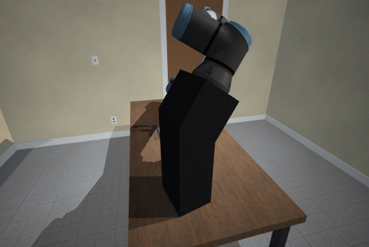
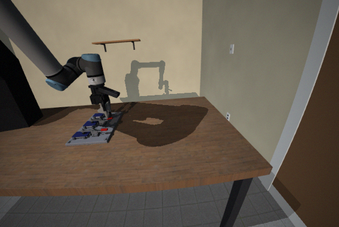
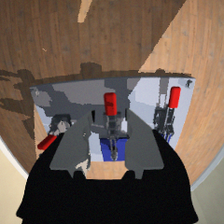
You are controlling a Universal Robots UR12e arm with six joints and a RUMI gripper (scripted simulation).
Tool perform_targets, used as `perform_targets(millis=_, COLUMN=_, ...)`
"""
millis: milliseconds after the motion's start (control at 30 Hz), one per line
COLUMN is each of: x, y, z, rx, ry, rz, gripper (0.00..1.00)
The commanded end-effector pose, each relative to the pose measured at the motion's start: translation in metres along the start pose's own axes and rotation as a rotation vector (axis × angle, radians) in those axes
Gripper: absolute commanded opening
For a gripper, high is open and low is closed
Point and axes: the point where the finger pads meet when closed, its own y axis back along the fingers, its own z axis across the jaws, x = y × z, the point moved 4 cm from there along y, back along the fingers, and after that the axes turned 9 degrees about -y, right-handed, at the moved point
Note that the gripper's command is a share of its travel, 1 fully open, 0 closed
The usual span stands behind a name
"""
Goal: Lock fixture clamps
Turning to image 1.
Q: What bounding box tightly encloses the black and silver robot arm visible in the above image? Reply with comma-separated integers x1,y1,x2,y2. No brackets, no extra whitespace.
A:
172,3,252,93

